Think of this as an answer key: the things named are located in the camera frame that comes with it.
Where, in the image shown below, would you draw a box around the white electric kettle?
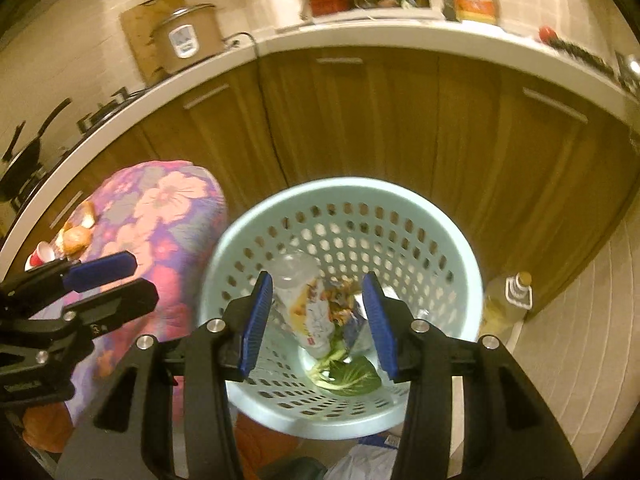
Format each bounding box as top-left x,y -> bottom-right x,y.
266,0 -> 311,31

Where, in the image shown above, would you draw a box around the black power cable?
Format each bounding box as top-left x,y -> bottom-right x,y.
225,32 -> 293,186

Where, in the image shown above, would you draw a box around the small red cup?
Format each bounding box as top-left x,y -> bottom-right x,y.
27,241 -> 57,268

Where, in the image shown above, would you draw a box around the light blue perforated plastic basket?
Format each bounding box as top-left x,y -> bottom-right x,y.
197,176 -> 485,436

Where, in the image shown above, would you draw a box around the green leafy vegetable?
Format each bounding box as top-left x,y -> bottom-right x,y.
307,345 -> 382,395

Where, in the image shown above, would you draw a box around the beige rice cooker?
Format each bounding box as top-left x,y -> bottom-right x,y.
150,4 -> 226,75

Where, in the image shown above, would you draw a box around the clear plastic bottle fruit label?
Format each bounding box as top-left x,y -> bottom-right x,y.
272,251 -> 346,358

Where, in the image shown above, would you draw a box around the wooden cutting board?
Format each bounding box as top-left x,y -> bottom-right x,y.
119,0 -> 188,86

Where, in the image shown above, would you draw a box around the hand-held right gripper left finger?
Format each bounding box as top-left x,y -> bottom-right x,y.
55,270 -> 276,480

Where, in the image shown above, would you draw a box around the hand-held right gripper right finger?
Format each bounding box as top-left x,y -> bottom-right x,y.
361,271 -> 583,480

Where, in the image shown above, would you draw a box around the black pan lid handle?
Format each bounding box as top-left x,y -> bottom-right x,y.
2,120 -> 28,161

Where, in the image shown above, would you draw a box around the white plastic bag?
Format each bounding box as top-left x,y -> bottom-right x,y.
325,435 -> 401,480

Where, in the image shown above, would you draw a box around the orange snack packet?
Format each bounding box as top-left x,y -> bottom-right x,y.
320,280 -> 363,326

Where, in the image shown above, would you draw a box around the yellow cooking oil bottle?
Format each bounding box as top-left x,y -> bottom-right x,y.
482,271 -> 533,341

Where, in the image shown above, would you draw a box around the wooden kitchen cabinets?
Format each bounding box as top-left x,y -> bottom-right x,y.
0,45 -> 640,321

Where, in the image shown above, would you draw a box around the floral purple tablecloth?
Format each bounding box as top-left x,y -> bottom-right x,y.
27,160 -> 228,426

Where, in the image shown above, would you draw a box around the clear printed plastic bag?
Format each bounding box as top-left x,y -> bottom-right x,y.
345,285 -> 431,366

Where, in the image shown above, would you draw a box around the black wok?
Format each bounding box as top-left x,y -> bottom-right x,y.
0,97 -> 73,203

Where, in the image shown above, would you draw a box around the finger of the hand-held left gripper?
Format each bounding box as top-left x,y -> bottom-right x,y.
0,251 -> 138,307
59,277 -> 160,347

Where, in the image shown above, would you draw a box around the black gas stove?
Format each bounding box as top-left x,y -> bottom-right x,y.
15,85 -> 146,211

